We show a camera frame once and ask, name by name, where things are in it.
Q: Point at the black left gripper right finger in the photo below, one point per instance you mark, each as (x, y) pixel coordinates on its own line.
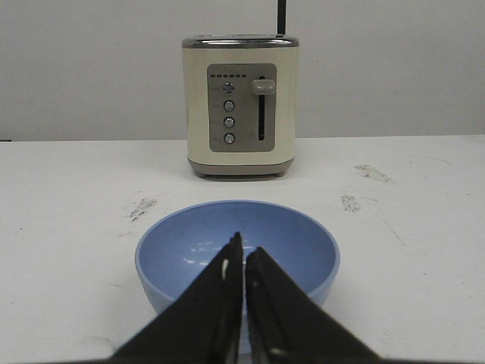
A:
(285, 326)

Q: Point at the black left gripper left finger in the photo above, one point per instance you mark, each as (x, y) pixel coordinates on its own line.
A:
(203, 324)

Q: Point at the blue bowl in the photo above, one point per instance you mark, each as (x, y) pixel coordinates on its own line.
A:
(175, 250)

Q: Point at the cream two-slot toaster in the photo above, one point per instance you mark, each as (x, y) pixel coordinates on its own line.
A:
(240, 93)

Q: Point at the black vertical pole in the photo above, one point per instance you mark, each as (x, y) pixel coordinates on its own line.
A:
(281, 17)

